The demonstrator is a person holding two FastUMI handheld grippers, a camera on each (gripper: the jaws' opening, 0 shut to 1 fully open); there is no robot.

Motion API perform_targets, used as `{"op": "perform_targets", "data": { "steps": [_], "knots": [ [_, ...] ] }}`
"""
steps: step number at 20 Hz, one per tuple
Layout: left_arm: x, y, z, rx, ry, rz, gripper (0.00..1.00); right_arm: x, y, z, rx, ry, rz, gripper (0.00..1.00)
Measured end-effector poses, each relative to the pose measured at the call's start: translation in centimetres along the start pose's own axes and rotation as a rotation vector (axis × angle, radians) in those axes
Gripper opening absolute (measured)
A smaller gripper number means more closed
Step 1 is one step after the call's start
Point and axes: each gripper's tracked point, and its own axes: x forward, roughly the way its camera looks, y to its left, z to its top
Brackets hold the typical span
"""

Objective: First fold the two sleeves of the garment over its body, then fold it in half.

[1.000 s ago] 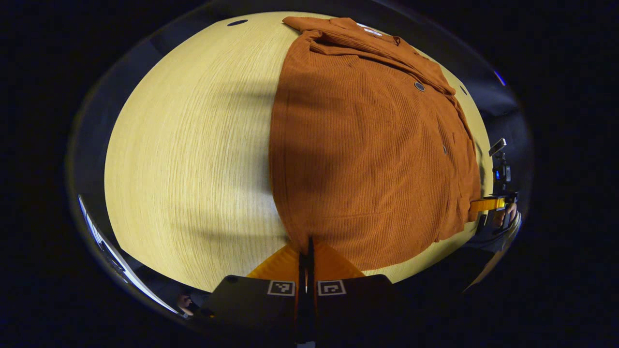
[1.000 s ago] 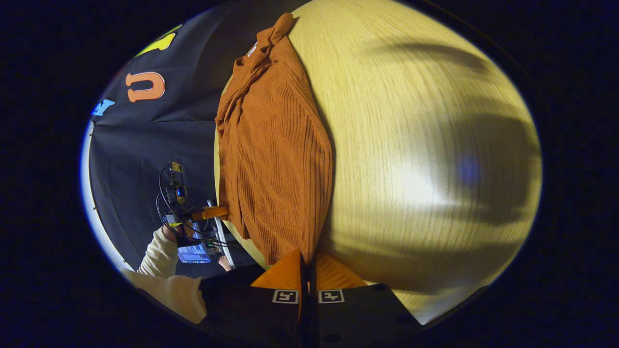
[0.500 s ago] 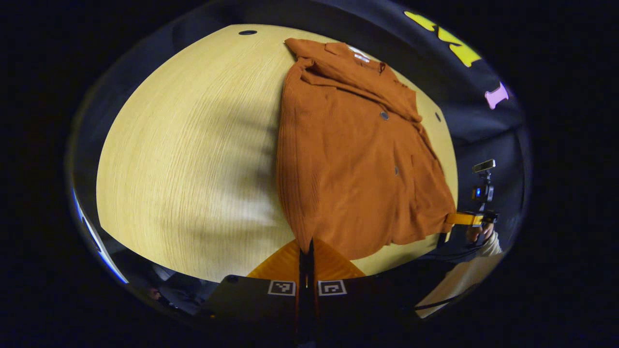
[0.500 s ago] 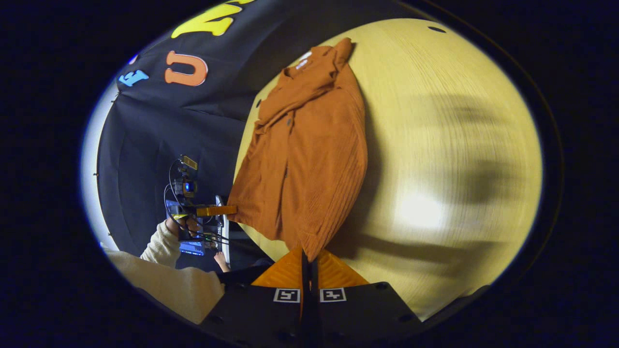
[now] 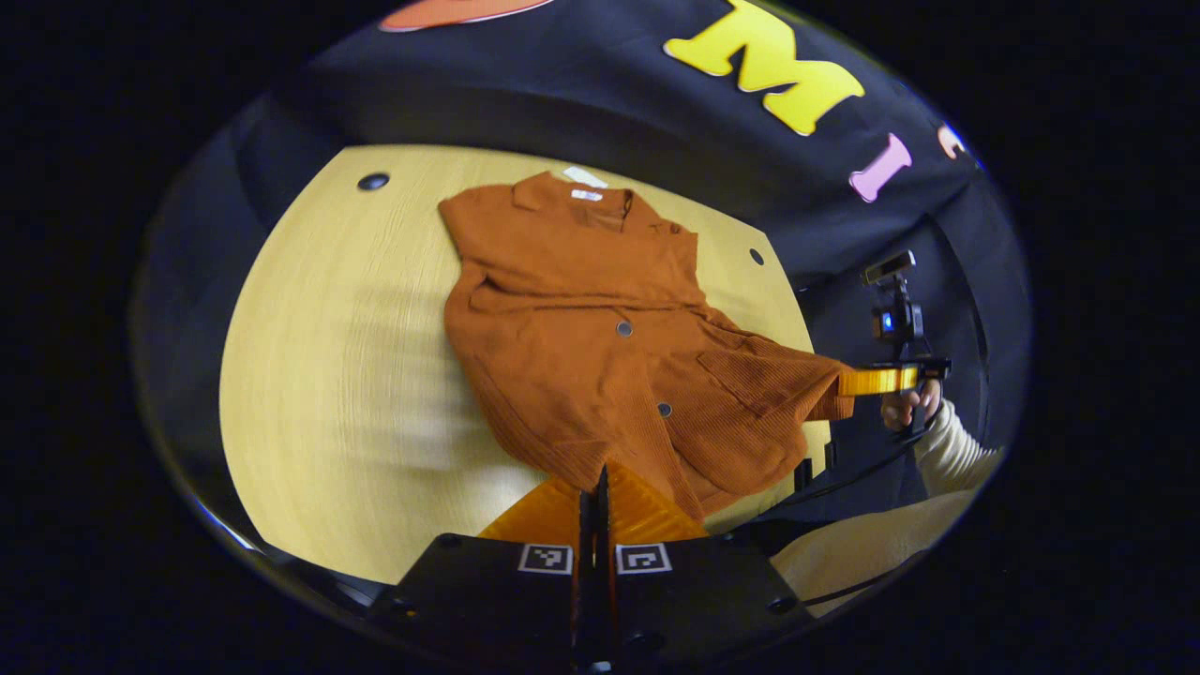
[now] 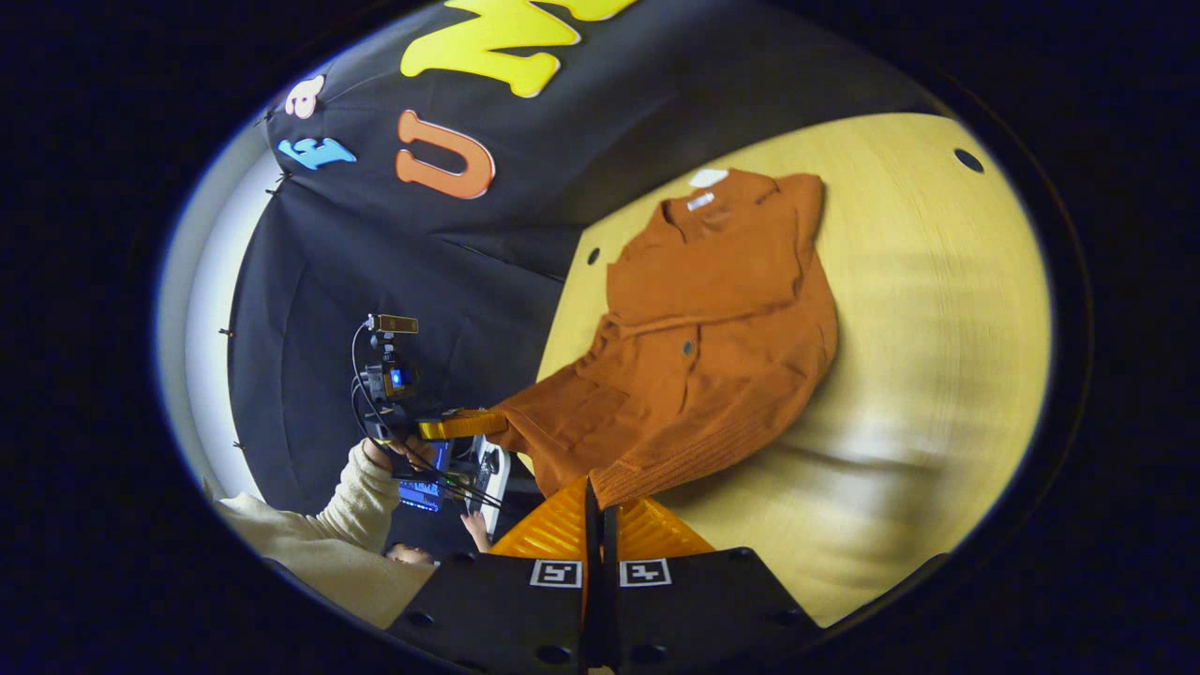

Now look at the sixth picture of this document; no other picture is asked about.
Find black backdrop cloth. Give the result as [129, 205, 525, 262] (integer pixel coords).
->
[225, 0, 948, 563]

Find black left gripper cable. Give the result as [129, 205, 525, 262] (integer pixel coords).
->
[349, 323, 507, 512]

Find computer monitor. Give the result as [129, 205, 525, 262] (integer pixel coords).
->
[397, 441, 453, 514]

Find person's cream sweater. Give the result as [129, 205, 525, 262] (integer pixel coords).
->
[202, 487, 440, 631]

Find orange button shirt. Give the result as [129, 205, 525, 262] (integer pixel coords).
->
[486, 169, 842, 512]

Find white side table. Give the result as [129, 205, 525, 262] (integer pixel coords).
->
[466, 434, 514, 537]

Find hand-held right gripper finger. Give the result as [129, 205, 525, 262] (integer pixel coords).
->
[386, 476, 603, 674]
[600, 497, 824, 674]

